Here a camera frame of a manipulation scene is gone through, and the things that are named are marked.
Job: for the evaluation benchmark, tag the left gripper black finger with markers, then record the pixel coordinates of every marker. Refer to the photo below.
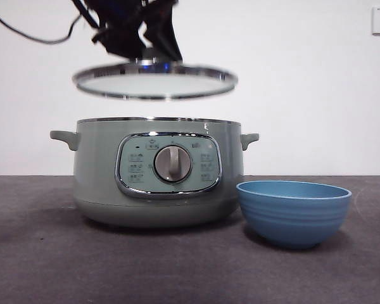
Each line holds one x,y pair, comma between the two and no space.
166,38
120,42

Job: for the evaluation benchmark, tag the glass lid with green knob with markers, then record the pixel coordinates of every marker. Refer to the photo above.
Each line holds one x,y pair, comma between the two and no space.
155,84

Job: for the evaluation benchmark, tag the blue ribbed bowl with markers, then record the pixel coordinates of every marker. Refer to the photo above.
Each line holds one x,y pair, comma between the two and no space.
293,218

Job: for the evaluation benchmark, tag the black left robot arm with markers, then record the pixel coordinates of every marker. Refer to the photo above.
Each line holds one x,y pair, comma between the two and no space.
120,12

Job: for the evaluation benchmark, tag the pale green electric steamer pot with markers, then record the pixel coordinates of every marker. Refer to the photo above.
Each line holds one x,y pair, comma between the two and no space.
98,177

